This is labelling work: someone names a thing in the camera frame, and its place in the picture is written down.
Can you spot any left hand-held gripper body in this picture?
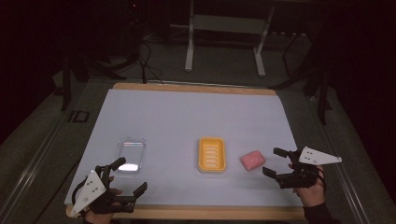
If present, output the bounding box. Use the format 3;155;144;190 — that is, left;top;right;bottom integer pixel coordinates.
68;164;138;217

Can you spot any black floor cable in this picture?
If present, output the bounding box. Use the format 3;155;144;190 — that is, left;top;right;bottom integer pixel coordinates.
135;39;165;86

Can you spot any yellow soap dish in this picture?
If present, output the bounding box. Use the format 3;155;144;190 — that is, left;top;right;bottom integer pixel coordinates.
197;136;227;174

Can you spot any person's left hand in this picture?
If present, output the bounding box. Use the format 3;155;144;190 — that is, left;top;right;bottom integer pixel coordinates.
83;176;123;224

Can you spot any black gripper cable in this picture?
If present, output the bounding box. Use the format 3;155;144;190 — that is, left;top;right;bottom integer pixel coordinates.
71;176;92;208
317;167;328;192

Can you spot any clear plastic tray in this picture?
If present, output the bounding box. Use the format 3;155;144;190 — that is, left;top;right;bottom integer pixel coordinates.
117;136;148;174

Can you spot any black tripod stand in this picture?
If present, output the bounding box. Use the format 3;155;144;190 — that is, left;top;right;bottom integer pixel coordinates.
60;46;141;112

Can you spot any pink soap bar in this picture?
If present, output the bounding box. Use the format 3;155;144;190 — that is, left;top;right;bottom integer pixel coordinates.
239;149;266;172

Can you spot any white metal stand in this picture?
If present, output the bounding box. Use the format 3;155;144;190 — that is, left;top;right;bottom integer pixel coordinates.
169;0;276;78

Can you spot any person's right hand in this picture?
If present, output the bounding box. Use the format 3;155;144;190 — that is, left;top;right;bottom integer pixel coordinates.
288;162;327;208

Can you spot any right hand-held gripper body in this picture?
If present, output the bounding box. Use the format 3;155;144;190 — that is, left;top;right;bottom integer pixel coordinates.
276;146;343;189

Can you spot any black metal stand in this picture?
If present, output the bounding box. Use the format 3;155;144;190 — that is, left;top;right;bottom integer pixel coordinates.
269;29;333;126

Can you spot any white table mat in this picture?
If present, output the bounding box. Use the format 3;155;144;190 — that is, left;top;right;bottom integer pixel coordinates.
64;88;304;208

